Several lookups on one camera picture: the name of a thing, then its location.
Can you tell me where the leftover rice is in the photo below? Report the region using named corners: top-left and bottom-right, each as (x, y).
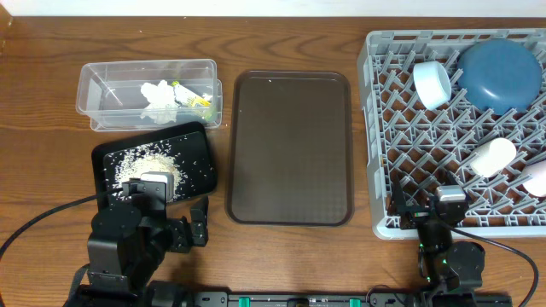
top-left (103, 134), bottom-right (218, 202)

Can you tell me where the white cup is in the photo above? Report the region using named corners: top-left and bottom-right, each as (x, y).
top-left (469, 137), bottom-right (517, 177)

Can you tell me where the pink cup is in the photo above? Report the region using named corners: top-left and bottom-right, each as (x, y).
top-left (522, 160), bottom-right (546, 197)

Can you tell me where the light blue bowl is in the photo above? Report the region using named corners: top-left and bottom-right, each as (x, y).
top-left (413, 61), bottom-right (451, 110)

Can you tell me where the white paper napkin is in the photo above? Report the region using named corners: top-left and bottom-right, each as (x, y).
top-left (140, 80), bottom-right (178, 125)

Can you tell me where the yellow snack wrapper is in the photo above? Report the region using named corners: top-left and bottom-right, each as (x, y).
top-left (171, 81), bottom-right (214, 120)

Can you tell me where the dark blue plate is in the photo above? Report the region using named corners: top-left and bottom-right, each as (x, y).
top-left (457, 39), bottom-right (542, 115)

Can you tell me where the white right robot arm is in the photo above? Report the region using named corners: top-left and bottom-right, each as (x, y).
top-left (389, 175), bottom-right (485, 306)

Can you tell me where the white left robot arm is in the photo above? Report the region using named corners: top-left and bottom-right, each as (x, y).
top-left (65, 178), bottom-right (208, 307)

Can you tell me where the grey dishwasher rack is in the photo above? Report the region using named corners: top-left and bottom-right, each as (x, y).
top-left (357, 28), bottom-right (545, 240)

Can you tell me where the black plastic waste tray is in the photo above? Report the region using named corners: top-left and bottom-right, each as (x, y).
top-left (91, 122), bottom-right (218, 209)

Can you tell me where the clear plastic waste bin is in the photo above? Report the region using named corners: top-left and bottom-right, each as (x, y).
top-left (76, 59), bottom-right (223, 131)

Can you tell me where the brown serving tray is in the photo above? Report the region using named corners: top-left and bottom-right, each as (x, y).
top-left (225, 71), bottom-right (354, 227)

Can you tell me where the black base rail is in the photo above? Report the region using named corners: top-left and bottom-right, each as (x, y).
top-left (146, 281), bottom-right (513, 307)

